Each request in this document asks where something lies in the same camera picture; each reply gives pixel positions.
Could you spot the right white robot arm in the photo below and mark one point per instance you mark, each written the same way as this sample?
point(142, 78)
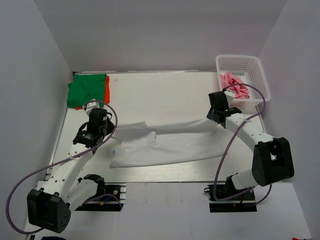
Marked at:
point(272, 157)

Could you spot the white plastic basket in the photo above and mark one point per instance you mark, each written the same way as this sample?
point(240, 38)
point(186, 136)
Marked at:
point(250, 71)

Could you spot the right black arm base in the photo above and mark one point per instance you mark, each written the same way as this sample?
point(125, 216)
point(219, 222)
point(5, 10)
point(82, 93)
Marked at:
point(245, 203)

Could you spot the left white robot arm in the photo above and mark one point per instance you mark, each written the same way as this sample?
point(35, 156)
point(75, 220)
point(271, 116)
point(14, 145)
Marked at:
point(51, 206)

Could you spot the pink t shirt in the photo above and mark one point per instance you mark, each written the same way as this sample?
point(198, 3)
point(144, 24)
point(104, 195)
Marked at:
point(229, 81)

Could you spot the white t shirt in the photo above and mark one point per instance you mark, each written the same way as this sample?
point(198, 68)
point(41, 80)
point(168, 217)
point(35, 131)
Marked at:
point(142, 145)

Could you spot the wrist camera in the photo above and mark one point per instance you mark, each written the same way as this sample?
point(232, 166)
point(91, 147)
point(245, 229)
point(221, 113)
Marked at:
point(221, 100)
point(97, 117)

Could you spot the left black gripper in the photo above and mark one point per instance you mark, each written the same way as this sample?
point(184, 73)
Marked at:
point(111, 127)

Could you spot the folded green t shirt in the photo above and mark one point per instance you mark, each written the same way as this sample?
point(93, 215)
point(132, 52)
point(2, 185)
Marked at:
point(71, 93)

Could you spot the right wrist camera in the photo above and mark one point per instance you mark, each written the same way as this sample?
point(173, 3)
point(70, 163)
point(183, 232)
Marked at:
point(221, 100)

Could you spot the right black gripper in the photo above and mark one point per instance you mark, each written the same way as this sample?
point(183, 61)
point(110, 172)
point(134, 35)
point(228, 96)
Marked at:
point(210, 115)

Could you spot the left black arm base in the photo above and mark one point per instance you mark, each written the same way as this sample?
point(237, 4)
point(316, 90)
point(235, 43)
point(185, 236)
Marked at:
point(112, 201)

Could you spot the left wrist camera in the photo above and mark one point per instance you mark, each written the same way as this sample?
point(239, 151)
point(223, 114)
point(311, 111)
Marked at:
point(97, 117)

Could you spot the folded orange t shirt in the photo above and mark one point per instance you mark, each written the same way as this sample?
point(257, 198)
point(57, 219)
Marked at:
point(107, 90)

